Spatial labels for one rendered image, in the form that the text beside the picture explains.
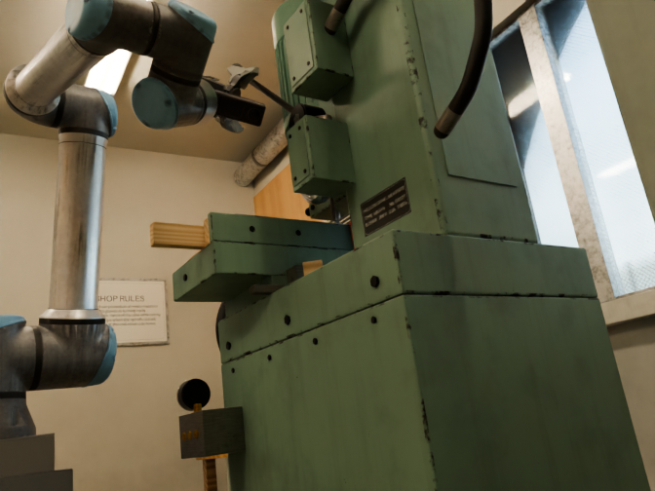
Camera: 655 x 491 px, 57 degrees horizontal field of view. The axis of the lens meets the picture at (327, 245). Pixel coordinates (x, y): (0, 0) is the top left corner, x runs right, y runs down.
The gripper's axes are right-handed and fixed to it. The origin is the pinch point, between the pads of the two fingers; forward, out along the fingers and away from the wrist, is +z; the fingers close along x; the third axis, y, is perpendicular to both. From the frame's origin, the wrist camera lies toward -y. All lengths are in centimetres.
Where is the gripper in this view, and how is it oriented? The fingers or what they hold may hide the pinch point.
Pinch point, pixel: (252, 100)
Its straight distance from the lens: 143.4
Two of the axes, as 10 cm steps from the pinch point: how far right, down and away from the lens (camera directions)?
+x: -3.1, 8.8, 3.6
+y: -8.9, -4.0, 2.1
